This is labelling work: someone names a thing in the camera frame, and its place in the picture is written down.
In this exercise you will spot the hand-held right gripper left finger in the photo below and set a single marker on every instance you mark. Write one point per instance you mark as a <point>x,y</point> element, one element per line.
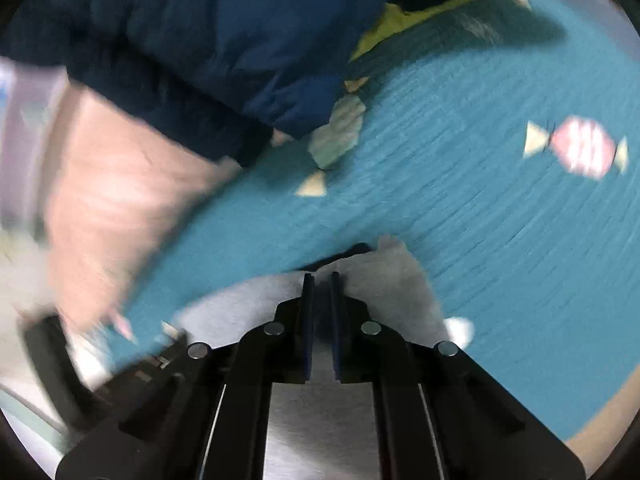
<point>307,330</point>

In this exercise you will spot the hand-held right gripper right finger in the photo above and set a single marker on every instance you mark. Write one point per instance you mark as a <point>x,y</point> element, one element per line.
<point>336,330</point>

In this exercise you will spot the grey and navy jacket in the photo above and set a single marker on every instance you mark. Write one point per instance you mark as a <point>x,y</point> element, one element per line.
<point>390,285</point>

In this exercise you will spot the pink quilt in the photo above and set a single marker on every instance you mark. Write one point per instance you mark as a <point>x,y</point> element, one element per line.
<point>125,210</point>

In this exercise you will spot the teal quilted bed mat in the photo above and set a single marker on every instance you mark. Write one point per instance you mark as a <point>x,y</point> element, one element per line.
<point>475,240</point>

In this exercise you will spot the purple headboard shelf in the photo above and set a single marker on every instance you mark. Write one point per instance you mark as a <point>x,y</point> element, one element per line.
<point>25,135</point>

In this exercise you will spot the yellow-green cloth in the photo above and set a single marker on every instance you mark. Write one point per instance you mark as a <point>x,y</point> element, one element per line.
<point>390,25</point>

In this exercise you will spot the navy and yellow puffer jacket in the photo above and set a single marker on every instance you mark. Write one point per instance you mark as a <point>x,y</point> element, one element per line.
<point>200,35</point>

